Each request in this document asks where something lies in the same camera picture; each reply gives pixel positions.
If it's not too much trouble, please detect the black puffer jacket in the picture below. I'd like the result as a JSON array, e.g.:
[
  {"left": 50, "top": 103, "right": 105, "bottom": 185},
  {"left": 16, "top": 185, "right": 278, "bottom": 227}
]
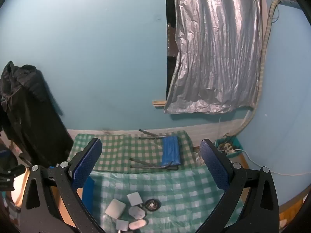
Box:
[{"left": 0, "top": 61, "right": 74, "bottom": 169}]

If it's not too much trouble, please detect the black round fan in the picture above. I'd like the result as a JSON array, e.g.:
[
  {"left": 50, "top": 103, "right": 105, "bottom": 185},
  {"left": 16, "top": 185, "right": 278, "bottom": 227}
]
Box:
[{"left": 143, "top": 198, "right": 161, "bottom": 211}]

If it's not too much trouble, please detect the teal white checked plastic cloth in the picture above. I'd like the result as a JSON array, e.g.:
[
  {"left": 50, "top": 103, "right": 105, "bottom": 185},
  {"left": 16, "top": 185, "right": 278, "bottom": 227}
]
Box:
[{"left": 83, "top": 166, "right": 243, "bottom": 233}]

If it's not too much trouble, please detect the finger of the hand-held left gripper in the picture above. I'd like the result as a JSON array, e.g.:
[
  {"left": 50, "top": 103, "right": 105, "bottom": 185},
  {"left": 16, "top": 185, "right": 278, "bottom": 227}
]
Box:
[{"left": 0, "top": 164, "right": 26, "bottom": 191}]

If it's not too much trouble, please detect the small white square charger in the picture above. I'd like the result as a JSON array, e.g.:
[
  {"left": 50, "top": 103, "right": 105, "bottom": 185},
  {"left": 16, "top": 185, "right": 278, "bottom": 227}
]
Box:
[{"left": 116, "top": 219, "right": 130, "bottom": 232}]

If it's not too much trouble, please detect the folding stool with blue seat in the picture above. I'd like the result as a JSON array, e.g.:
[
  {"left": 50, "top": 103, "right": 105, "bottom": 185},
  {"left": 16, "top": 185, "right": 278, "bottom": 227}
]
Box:
[{"left": 130, "top": 129, "right": 183, "bottom": 171}]

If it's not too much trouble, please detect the checked fabric trim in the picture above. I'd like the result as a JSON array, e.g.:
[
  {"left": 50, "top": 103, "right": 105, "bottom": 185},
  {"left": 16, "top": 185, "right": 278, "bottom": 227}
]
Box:
[{"left": 224, "top": 0, "right": 280, "bottom": 136}]

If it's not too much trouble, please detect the large white square charger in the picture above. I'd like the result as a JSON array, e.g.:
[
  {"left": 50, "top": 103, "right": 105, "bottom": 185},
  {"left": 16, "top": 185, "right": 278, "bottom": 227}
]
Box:
[{"left": 127, "top": 192, "right": 143, "bottom": 206}]

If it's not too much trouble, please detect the silver foil curtain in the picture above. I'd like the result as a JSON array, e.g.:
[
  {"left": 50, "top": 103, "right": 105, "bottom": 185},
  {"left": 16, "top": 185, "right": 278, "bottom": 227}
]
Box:
[{"left": 164, "top": 0, "right": 264, "bottom": 114}]

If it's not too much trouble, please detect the blue plastic basket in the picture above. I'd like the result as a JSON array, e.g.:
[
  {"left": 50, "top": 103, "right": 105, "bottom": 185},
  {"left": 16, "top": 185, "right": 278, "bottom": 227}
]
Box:
[{"left": 215, "top": 137, "right": 243, "bottom": 158}]

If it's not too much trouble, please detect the green beige checked cloth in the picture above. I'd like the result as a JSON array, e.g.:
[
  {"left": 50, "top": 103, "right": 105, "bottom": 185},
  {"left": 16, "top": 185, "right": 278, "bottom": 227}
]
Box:
[{"left": 68, "top": 130, "right": 195, "bottom": 173}]

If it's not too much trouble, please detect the white power strip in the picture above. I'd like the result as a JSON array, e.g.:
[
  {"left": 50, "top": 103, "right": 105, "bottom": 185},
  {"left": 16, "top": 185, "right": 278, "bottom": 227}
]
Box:
[{"left": 219, "top": 143, "right": 234, "bottom": 153}]

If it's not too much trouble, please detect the white cable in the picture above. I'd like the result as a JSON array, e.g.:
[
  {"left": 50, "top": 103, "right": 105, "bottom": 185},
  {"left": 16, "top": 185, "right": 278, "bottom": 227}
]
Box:
[{"left": 226, "top": 148, "right": 311, "bottom": 176}]

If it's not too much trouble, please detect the white round wooden board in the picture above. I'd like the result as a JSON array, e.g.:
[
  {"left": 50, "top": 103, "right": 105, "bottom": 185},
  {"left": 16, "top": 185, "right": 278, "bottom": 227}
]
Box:
[{"left": 12, "top": 170, "right": 28, "bottom": 207}]

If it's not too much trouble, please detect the white hexagonal device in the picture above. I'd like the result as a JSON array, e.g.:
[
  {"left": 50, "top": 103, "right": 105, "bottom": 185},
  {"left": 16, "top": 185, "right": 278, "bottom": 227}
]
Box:
[{"left": 128, "top": 206, "right": 146, "bottom": 219}]

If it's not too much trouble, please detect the white rounded rectangular case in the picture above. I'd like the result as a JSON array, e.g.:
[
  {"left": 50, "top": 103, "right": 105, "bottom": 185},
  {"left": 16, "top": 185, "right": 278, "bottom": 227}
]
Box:
[{"left": 105, "top": 199, "right": 127, "bottom": 219}]

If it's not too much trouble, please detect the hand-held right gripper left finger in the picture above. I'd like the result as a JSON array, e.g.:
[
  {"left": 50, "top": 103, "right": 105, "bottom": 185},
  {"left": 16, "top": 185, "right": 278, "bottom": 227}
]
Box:
[{"left": 19, "top": 137, "right": 107, "bottom": 233}]

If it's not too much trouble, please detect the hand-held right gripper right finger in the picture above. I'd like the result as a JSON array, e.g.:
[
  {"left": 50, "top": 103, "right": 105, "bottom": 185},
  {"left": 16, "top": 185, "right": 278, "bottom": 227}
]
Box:
[{"left": 199, "top": 138, "right": 280, "bottom": 233}]

